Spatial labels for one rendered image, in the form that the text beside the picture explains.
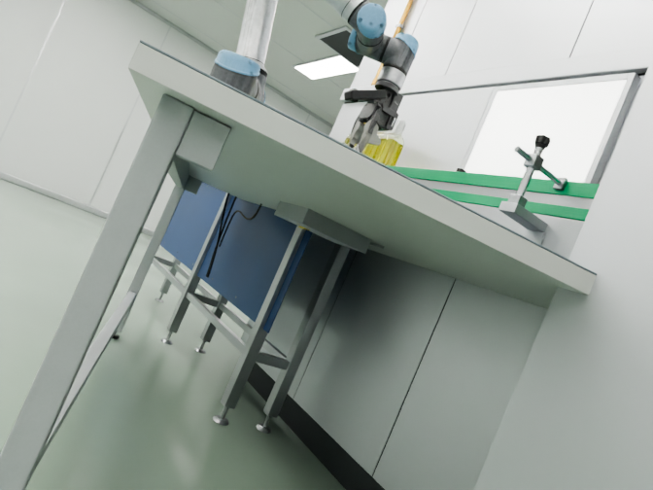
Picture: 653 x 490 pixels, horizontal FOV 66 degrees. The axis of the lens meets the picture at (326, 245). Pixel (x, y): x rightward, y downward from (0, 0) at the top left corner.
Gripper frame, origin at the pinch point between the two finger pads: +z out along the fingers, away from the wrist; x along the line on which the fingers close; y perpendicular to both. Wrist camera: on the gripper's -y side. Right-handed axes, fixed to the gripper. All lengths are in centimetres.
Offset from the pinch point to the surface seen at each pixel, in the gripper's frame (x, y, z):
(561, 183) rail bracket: -55, 19, -1
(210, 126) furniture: -62, -53, 24
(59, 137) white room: 603, -66, 20
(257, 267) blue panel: 43, 6, 45
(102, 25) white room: 602, -74, -129
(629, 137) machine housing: -77, 3, -3
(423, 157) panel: 13.3, 33.1, -12.5
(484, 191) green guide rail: -34.4, 19.5, 2.1
